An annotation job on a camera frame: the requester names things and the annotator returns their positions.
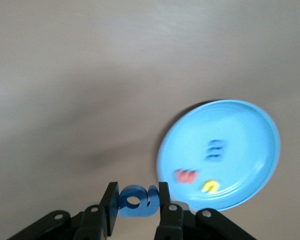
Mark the blue plate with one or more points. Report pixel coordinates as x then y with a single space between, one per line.
240 125

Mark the blue foam letter E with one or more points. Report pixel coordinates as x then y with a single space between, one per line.
216 150

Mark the yellow foam letter u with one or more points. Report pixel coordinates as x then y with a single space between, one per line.
210 187

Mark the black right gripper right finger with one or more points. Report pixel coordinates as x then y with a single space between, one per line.
164 195

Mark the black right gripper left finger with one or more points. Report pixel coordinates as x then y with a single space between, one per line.
111 207

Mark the red foam letter w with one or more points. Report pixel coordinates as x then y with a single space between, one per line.
186 176

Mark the small blue foam letter a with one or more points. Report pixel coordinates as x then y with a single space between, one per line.
140 210

